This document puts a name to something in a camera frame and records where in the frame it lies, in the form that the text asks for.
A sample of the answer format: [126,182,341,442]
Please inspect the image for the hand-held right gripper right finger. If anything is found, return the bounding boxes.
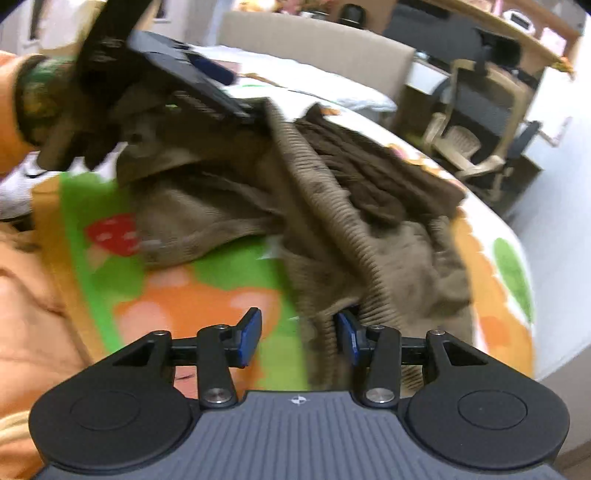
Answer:
[333,310,490,407]

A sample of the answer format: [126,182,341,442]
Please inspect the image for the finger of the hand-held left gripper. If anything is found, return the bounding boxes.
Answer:
[171,90,267,129]
[185,51,241,86]

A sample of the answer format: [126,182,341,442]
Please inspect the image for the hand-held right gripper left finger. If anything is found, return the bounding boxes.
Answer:
[113,307,264,409]

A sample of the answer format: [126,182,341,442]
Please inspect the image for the tan polka-dot corduroy garment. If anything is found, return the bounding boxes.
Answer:
[113,97,476,400]

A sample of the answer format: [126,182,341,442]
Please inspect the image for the dark brown corduroy garment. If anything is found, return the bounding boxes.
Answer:
[295,104,467,227]

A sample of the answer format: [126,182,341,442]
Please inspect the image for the person's left hand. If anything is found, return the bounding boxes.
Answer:
[37,90,125,171]

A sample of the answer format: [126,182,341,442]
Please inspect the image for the beige padded headboard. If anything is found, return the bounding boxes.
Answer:
[217,9,416,104]

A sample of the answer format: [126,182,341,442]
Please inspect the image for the cartoon printed blanket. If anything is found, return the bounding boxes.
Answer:
[30,76,539,402]

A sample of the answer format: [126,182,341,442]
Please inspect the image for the white quilted bedspread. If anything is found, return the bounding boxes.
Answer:
[191,44,398,112]

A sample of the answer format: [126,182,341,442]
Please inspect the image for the black round appliance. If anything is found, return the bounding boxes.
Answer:
[339,2,368,28]

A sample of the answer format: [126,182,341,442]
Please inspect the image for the white shoe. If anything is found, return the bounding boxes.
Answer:
[0,154,49,220]

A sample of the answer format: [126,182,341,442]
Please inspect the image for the person's orange trousers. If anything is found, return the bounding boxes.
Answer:
[0,217,93,480]

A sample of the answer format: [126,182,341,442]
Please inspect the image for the black monitor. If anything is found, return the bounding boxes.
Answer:
[383,0,481,47]

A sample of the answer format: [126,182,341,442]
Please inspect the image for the beige mesh office chair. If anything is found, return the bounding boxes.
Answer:
[422,58,543,204]

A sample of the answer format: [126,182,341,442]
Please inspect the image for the wooden desk with shelf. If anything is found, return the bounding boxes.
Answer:
[443,0,578,70]

